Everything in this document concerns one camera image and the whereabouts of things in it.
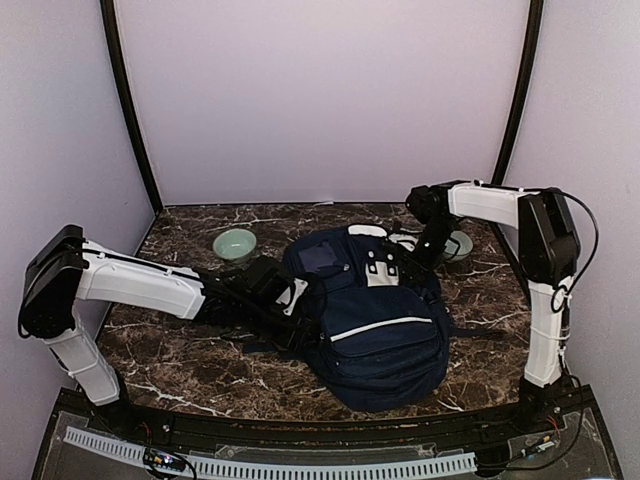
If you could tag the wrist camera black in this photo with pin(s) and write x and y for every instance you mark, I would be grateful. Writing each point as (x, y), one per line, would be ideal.
(427, 202)
(267, 280)

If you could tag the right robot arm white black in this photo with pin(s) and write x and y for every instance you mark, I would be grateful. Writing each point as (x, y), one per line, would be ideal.
(548, 252)

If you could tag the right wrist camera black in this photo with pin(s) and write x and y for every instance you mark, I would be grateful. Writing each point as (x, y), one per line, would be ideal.
(427, 202)

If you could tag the black frame post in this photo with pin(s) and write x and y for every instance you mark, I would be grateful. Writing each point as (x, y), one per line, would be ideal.
(521, 89)
(128, 109)

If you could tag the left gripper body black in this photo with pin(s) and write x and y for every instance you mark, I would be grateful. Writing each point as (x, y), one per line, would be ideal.
(257, 320)

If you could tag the pale green bowl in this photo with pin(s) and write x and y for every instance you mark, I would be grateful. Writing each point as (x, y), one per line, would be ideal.
(234, 244)
(458, 247)

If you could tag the grey slotted cable duct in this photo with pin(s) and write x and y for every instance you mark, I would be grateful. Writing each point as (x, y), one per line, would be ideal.
(234, 462)

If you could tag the small circuit board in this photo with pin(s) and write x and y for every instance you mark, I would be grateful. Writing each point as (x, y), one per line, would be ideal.
(159, 460)

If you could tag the right black frame post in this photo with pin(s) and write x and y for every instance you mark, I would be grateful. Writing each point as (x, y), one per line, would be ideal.
(521, 89)

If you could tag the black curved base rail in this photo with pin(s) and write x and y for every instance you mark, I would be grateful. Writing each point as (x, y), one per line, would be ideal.
(487, 431)

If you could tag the navy blue student backpack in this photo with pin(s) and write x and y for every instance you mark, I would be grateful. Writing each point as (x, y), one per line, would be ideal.
(381, 331)

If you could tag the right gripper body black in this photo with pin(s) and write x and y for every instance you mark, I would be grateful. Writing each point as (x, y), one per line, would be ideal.
(437, 235)

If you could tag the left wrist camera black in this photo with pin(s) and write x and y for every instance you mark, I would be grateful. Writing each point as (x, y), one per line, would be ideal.
(267, 280)

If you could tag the left black frame post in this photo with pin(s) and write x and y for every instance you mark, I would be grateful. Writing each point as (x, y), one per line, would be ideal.
(128, 109)

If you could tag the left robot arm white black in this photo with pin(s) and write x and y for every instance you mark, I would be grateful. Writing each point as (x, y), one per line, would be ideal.
(72, 268)

